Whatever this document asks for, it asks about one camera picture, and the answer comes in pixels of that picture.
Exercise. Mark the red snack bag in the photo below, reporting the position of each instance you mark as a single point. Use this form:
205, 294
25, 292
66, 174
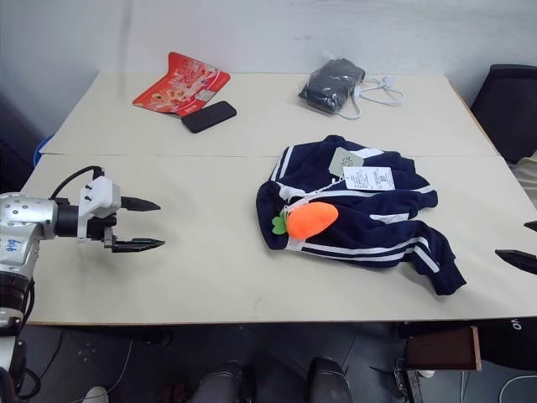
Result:
180, 86

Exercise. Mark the black pouch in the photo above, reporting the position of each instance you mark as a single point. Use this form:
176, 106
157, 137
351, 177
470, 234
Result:
329, 84

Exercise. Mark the dark rounded shape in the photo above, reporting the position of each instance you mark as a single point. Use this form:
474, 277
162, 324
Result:
224, 384
329, 382

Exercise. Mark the black office chair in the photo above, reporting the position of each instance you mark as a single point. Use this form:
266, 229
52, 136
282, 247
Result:
509, 105

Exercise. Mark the white printed hang tag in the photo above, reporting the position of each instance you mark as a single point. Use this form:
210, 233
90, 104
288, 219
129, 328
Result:
369, 178

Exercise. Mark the grey-green paper hang tag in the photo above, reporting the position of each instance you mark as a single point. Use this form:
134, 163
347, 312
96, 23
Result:
346, 160

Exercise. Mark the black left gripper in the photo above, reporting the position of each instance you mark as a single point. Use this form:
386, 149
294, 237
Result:
97, 230

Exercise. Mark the black bag with white letters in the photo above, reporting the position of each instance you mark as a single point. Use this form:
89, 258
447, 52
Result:
509, 344

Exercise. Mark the beige cloth item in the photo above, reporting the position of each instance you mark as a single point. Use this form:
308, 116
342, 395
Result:
528, 176

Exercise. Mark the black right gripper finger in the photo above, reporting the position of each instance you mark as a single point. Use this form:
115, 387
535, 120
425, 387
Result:
520, 259
532, 226

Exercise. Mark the blue bucket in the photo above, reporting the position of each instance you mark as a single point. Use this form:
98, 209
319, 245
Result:
40, 149

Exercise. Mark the orange carrot plush toy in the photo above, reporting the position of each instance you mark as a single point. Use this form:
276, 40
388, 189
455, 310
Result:
312, 220

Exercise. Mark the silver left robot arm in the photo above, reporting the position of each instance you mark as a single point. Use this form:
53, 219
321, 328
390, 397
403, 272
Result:
21, 218

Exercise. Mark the navy white-striped zip jacket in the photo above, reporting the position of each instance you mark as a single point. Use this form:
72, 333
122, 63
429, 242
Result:
377, 235

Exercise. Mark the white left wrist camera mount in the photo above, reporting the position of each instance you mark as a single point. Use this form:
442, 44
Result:
98, 195

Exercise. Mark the white shoe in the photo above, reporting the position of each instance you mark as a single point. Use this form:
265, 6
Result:
95, 395

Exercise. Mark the brown cardboard box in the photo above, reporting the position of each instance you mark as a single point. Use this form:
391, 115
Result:
440, 348

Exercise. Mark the black smartphone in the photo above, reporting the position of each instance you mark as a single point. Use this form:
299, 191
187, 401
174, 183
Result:
209, 116

